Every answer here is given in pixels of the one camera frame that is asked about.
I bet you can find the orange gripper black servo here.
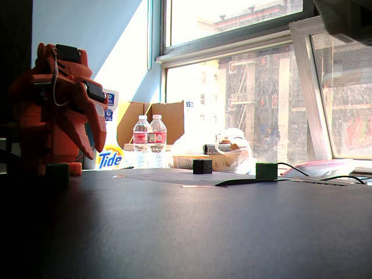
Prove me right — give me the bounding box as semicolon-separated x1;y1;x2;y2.
62;77;109;160

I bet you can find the green cube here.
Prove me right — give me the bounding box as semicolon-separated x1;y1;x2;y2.
255;162;278;180
46;163;70;185

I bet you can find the white paper grid sheet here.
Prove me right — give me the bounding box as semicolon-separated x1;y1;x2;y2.
112;167;288;188

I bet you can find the black cube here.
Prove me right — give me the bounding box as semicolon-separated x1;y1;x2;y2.
192;159;213;175

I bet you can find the white Tide detergent box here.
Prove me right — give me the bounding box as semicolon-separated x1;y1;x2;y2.
95;88;126;171

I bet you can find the clear water bottle red label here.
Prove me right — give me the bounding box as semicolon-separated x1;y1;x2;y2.
133;115;152;169
149;114;168;169

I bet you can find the brown cardboard box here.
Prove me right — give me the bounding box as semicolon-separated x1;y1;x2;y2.
116;100;185;152

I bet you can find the flat printed cardboard box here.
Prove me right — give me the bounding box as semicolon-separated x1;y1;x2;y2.
171;153;245;173

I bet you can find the black cylindrical can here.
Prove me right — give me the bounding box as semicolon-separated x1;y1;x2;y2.
202;144;233;155

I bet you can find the white plastic bag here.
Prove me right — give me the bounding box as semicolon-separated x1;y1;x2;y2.
214;127;257;175

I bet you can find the white open window sash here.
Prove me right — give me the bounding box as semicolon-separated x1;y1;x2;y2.
288;15;372;170

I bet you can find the white flat strip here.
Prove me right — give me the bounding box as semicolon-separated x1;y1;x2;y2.
286;176;349;187

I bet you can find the pink white plastic object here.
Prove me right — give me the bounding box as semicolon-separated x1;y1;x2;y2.
281;159;357;178

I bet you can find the dark blurry object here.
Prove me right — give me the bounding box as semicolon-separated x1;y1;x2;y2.
313;0;372;47

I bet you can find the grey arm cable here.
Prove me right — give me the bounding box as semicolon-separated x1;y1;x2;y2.
51;48;71;107

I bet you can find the grey window frame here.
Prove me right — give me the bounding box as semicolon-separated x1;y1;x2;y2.
155;0;320;166

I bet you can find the black cable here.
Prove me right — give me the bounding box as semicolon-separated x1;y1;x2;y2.
276;162;366;185

